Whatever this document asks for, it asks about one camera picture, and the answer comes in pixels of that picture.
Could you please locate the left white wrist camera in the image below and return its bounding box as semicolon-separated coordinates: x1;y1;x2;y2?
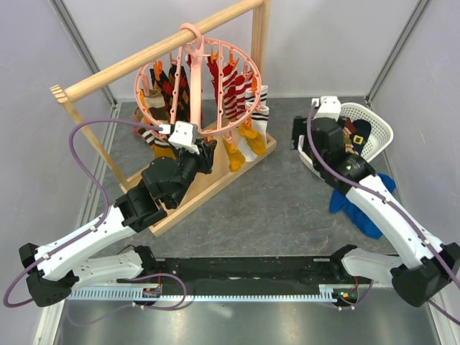
159;121;199;154

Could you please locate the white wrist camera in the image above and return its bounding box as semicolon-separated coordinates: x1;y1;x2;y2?
311;96;341;121
159;121;199;154

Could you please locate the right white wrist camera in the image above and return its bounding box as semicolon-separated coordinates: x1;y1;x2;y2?
311;96;341;121

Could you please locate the black argyle sock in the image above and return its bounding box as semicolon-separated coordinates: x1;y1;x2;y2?
176;66;190;122
149;68;174;111

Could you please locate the white striped-cuff sock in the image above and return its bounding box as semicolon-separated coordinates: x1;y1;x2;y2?
245;85;270;146

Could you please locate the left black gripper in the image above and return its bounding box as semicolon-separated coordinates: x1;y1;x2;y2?
170;138;219;208

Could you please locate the socks pile in basket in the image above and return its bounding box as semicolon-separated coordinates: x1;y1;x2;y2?
339;116;372;155

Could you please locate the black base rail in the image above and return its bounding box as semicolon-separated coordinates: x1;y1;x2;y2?
136;254;374;299

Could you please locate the blue cloth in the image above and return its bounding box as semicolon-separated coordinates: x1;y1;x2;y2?
328;173;397;239

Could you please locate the mustard yellow sock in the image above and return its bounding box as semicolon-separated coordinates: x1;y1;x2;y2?
222;139;246;173
239;123;267;162

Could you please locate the beige brown sock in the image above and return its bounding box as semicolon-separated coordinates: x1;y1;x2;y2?
133;89;170;146

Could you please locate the wooden hanger rack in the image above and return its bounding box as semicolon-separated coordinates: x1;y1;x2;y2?
51;1;276;236

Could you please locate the pink round clip hanger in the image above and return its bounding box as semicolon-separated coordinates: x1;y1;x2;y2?
134;23;262;142

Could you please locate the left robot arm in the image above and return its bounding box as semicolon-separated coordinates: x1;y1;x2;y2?
19;139;217;307

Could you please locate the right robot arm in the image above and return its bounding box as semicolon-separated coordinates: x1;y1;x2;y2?
292;116;459;307

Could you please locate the white plastic basket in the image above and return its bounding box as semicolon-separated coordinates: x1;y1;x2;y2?
292;97;393;176

